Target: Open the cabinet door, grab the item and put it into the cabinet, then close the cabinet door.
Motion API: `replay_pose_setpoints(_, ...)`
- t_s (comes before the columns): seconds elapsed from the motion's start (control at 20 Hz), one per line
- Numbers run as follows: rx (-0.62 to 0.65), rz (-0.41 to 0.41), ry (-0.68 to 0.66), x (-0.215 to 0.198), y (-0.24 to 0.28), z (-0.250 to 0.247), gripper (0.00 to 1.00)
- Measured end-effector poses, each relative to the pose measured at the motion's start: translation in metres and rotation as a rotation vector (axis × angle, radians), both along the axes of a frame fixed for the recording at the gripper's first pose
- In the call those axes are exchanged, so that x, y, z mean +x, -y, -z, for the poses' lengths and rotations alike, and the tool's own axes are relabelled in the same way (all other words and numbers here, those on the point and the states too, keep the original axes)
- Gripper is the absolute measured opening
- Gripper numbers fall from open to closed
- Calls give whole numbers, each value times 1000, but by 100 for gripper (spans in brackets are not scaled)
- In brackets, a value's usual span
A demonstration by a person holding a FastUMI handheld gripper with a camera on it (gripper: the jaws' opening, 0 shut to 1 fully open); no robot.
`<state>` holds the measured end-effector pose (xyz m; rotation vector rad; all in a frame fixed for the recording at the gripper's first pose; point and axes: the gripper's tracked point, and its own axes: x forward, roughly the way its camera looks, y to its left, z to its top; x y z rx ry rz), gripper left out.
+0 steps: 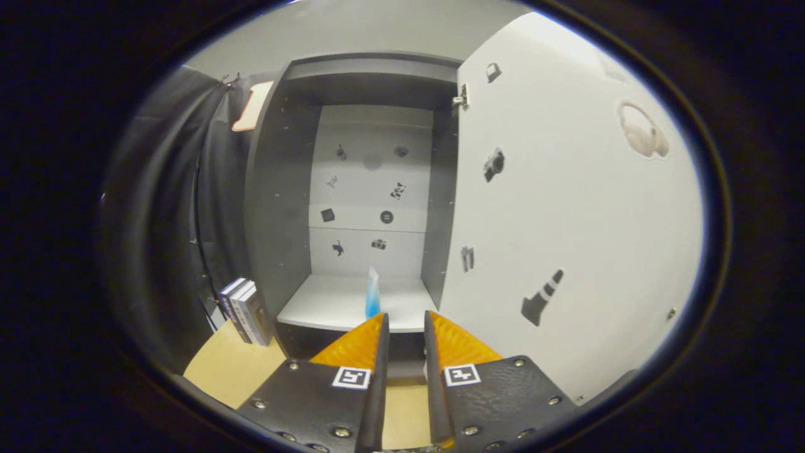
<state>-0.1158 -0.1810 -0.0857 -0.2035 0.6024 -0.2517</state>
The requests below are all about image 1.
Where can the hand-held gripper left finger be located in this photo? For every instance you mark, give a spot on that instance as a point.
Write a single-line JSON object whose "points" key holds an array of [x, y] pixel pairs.
{"points": [[377, 402]]}

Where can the upright book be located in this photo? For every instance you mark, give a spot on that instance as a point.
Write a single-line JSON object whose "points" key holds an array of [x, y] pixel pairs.
{"points": [[227, 296], [242, 311], [259, 318]]}

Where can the white cabinet door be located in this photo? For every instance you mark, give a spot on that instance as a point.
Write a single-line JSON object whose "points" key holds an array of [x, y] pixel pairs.
{"points": [[566, 220]]}

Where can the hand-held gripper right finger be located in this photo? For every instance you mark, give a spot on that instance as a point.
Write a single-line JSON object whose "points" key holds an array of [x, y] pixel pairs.
{"points": [[437, 402]]}

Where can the metal door hinge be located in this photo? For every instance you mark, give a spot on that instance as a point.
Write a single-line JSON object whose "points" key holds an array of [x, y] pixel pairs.
{"points": [[462, 97]]}

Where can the grey cabinet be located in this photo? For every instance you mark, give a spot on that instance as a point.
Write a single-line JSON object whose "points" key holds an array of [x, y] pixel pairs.
{"points": [[277, 220]]}

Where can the black backdrop cloth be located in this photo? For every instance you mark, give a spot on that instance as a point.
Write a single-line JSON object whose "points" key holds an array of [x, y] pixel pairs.
{"points": [[157, 220]]}

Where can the white and blue packet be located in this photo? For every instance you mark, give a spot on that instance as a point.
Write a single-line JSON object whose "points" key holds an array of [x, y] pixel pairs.
{"points": [[372, 296]]}

